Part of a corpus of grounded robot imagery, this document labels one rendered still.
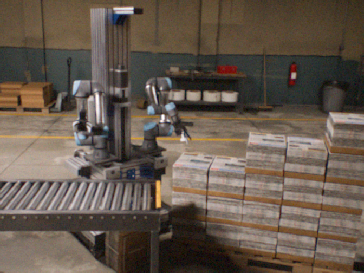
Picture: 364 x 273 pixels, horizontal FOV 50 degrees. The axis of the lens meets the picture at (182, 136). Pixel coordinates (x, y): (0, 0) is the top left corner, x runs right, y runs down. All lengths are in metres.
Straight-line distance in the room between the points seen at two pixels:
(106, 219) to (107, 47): 1.53
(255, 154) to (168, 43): 6.78
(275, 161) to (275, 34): 7.11
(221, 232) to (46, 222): 1.45
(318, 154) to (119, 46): 1.82
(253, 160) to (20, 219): 1.66
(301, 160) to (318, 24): 7.46
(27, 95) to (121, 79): 5.74
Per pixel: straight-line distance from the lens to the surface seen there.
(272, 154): 3.04
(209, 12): 9.54
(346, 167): 3.09
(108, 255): 3.38
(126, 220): 2.48
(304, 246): 3.33
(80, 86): 3.21
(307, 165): 3.06
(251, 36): 9.81
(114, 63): 3.46
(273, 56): 9.97
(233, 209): 3.21
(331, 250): 3.36
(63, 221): 2.53
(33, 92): 8.96
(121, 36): 3.48
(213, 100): 9.11
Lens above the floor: 1.90
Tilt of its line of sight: 16 degrees down
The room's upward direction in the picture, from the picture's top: 2 degrees clockwise
